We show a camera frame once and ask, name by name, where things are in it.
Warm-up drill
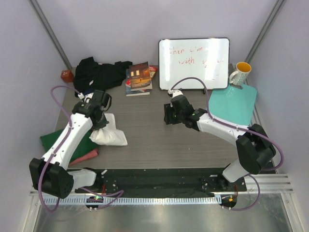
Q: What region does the red cube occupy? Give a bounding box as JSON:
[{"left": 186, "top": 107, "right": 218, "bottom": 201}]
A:
[{"left": 60, "top": 70, "right": 74, "bottom": 83}]

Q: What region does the teal cutting board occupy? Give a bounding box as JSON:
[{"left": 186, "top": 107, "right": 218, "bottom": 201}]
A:
[{"left": 209, "top": 85, "right": 257, "bottom": 126}]

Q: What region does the slotted cable duct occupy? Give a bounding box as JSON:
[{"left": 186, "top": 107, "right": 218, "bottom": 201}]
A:
[{"left": 40, "top": 196, "right": 222, "bottom": 206}]

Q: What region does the white mug yellow inside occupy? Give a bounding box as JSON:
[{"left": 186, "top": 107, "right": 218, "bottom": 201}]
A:
[{"left": 228, "top": 61, "right": 252, "bottom": 86}]

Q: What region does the brown Edward Tulane book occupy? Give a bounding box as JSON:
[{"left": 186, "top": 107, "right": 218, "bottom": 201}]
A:
[{"left": 128, "top": 62, "right": 152, "bottom": 91}]

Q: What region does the folded pink t-shirt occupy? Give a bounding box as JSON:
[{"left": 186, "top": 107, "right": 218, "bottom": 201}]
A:
[{"left": 69, "top": 148, "right": 98, "bottom": 166}]

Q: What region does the dark blue cloth ball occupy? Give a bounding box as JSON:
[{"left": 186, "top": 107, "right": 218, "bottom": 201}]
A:
[{"left": 83, "top": 88, "right": 95, "bottom": 95}]

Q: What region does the white whiteboard with writing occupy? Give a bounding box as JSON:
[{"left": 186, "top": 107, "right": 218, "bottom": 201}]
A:
[{"left": 158, "top": 38, "right": 230, "bottom": 90}]

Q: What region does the aluminium frame post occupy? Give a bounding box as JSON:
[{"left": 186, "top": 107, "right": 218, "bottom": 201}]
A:
[
  {"left": 29, "top": 0, "right": 72, "bottom": 70},
  {"left": 245, "top": 0, "right": 286, "bottom": 63}
]

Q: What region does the white t-shirt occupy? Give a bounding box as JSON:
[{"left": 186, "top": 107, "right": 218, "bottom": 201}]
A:
[{"left": 89, "top": 113, "right": 128, "bottom": 146}]

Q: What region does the folded green t-shirt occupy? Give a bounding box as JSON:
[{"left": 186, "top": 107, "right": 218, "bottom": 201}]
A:
[{"left": 40, "top": 129, "right": 99, "bottom": 162}]

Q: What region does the right aluminium frame post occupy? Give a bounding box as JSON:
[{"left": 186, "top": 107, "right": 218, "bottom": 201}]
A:
[{"left": 245, "top": 0, "right": 286, "bottom": 63}]

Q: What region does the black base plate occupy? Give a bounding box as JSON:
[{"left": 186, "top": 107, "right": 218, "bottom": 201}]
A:
[{"left": 88, "top": 168, "right": 247, "bottom": 198}]

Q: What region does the black t-shirt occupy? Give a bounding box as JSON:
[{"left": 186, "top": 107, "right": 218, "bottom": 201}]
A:
[{"left": 73, "top": 57, "right": 132, "bottom": 93}]

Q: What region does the left aluminium frame post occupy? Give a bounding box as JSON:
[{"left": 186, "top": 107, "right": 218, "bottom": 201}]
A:
[{"left": 29, "top": 0, "right": 72, "bottom": 70}]

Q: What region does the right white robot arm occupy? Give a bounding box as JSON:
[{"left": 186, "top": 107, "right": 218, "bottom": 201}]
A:
[{"left": 164, "top": 90, "right": 276, "bottom": 191}]

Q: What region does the red Treehouse book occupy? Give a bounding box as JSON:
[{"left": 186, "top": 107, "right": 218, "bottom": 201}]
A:
[{"left": 126, "top": 65, "right": 159, "bottom": 94}]

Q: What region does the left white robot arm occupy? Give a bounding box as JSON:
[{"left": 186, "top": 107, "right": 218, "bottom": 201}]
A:
[{"left": 29, "top": 90, "right": 112, "bottom": 199}]

